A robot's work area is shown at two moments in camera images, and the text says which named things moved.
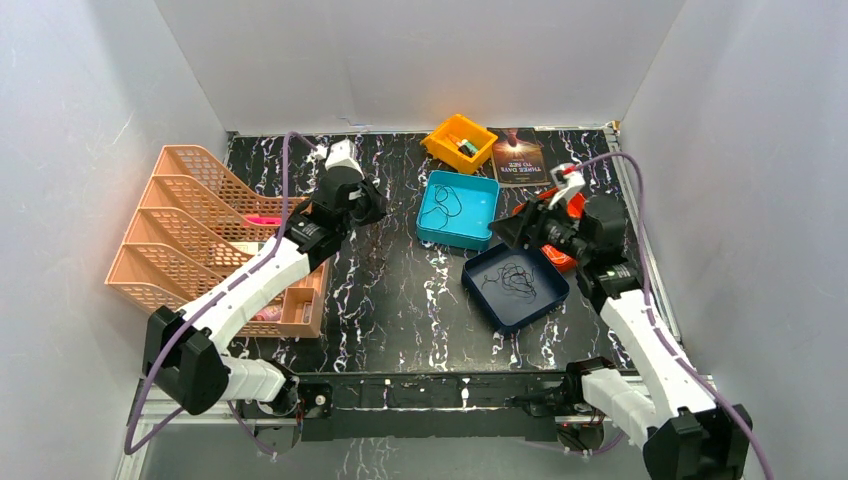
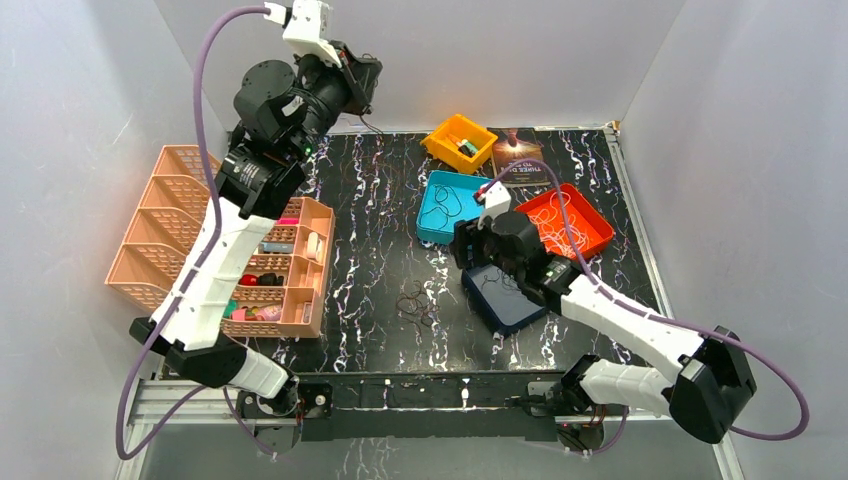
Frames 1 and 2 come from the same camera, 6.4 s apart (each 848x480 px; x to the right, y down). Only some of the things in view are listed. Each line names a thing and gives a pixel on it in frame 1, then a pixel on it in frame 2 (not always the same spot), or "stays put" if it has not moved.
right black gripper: (512, 228) to (466, 233)
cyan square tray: (455, 209) stays put
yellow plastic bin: (461, 141) stays put
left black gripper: (370, 201) to (361, 80)
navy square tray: (512, 284) stays put
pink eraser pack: (270, 313) stays put
